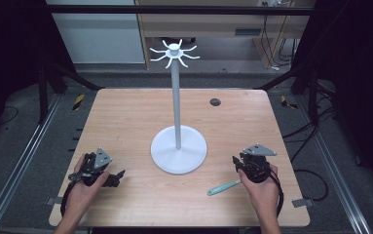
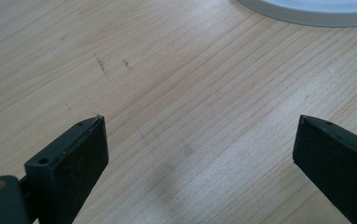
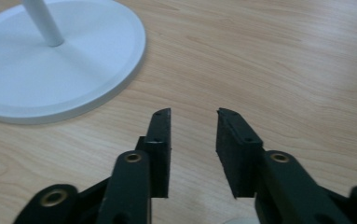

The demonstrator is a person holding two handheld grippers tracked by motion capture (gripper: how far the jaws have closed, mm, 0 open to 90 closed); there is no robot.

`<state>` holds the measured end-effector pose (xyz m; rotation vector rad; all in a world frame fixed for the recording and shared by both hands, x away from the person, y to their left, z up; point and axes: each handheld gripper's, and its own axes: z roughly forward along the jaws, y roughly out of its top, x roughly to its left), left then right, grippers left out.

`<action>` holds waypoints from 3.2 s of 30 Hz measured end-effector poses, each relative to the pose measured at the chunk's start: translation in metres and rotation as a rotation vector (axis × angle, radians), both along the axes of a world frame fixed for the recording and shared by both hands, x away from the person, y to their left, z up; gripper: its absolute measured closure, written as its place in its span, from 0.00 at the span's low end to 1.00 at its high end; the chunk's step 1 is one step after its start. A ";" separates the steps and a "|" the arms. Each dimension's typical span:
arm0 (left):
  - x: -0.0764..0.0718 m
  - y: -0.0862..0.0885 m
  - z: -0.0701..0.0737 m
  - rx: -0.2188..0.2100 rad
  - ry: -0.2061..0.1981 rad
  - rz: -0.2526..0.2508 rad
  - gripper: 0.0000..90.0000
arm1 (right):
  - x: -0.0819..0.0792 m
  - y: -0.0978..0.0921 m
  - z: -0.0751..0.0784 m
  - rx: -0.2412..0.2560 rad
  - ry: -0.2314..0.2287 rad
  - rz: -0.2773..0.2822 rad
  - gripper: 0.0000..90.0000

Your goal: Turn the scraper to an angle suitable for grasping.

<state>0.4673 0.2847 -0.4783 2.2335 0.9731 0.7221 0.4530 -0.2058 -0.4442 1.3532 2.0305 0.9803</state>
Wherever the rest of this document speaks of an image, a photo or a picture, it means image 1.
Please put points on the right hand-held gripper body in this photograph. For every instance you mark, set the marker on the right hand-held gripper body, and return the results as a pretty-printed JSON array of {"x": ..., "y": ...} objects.
[{"x": 255, "y": 164}]

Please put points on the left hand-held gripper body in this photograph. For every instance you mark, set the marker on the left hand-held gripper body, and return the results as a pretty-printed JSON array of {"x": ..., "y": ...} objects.
[{"x": 93, "y": 164}]

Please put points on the white hook stand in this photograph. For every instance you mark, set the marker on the white hook stand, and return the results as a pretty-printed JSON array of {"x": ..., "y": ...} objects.
[{"x": 176, "y": 107}]

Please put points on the person's right hand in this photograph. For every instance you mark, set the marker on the person's right hand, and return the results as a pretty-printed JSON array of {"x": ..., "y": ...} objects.
[{"x": 262, "y": 195}]

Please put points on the person's left hand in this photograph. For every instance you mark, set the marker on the person's left hand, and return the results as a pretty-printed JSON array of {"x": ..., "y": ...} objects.
[{"x": 83, "y": 195}]

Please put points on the dark round table grommet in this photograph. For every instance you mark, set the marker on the dark round table grommet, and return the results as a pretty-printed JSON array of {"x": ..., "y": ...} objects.
[{"x": 215, "y": 102}]

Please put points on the yellow black tape strip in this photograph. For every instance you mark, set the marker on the yellow black tape strip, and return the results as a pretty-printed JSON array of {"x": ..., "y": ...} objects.
[
  {"x": 78, "y": 102},
  {"x": 286, "y": 103}
]

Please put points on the white cabinet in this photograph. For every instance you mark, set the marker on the white cabinet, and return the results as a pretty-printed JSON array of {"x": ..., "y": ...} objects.
[{"x": 99, "y": 35}]

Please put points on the light wooden desk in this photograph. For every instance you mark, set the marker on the light wooden desk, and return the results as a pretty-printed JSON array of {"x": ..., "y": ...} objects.
[{"x": 206, "y": 22}]

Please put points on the white power strip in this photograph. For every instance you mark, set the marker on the white power strip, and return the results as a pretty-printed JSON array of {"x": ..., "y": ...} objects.
[{"x": 273, "y": 2}]

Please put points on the grey table bracket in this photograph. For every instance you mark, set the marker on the grey table bracket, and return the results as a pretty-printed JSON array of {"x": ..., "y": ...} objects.
[
  {"x": 302, "y": 202},
  {"x": 54, "y": 200}
]

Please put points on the aluminium floor rail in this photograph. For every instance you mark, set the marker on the aluminium floor rail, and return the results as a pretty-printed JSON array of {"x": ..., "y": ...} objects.
[
  {"x": 336, "y": 169},
  {"x": 18, "y": 162}
]

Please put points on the black metal frame strut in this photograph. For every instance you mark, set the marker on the black metal frame strut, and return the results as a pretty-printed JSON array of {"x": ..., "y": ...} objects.
[
  {"x": 304, "y": 78},
  {"x": 60, "y": 76}
]

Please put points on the black horizontal frame bar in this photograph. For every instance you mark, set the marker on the black horizontal frame bar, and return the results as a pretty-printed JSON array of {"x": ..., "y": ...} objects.
[{"x": 174, "y": 9}]

